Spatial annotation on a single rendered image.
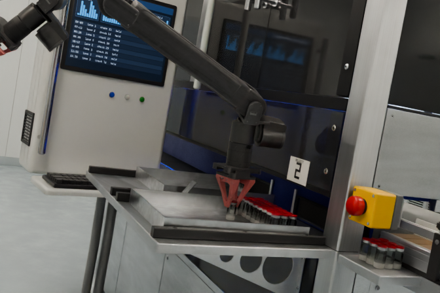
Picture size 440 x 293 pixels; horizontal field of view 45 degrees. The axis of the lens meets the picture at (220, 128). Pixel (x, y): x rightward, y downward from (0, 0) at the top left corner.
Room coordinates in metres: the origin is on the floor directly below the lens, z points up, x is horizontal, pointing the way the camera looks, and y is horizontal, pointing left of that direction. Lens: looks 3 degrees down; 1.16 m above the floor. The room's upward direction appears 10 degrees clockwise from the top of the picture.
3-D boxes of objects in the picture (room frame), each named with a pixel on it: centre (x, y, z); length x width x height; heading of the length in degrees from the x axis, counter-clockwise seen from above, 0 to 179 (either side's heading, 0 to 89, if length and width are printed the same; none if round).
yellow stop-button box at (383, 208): (1.07, -0.34, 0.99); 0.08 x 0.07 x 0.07; 115
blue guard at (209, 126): (2.04, 0.15, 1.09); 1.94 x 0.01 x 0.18; 25
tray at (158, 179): (1.56, 0.02, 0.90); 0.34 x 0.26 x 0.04; 115
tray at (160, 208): (1.20, -0.02, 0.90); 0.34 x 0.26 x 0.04; 115
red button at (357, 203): (1.05, -0.30, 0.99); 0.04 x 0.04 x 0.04; 25
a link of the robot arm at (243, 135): (1.24, -0.06, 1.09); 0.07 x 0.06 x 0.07; 107
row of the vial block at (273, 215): (1.25, -0.12, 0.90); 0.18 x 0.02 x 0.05; 25
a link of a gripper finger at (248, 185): (1.24, -0.06, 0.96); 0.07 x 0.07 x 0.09; 39
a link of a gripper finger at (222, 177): (1.24, -0.06, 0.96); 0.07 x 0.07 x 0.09; 39
